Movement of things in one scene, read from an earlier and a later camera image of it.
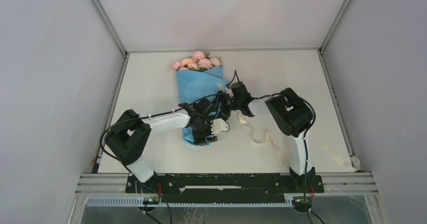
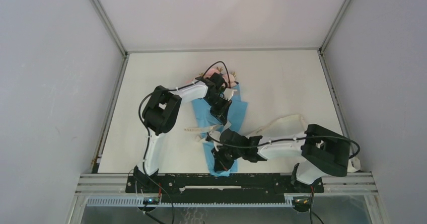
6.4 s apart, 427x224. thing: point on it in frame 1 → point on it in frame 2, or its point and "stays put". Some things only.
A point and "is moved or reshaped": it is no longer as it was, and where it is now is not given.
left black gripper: x=199 y=139 → x=221 y=114
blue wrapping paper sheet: x=195 y=86 → x=237 y=112
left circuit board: x=151 y=200 stays put
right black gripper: x=222 y=96 → x=220 y=164
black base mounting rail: x=224 y=189 stays put
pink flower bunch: x=189 y=64 → x=230 y=78
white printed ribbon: x=353 y=165 is moved or reshaped
